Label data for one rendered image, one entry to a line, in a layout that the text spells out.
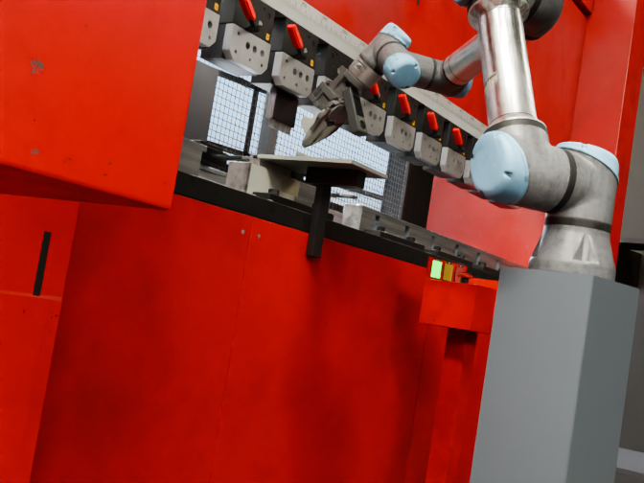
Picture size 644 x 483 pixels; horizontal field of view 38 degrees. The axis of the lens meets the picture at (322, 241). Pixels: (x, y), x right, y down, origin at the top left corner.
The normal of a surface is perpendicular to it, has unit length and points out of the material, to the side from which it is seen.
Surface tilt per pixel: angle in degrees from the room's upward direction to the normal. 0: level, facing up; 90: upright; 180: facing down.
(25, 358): 90
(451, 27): 90
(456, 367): 90
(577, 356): 90
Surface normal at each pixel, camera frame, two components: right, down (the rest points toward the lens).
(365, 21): 0.84, 0.09
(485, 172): -0.90, -0.05
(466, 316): -0.62, -0.16
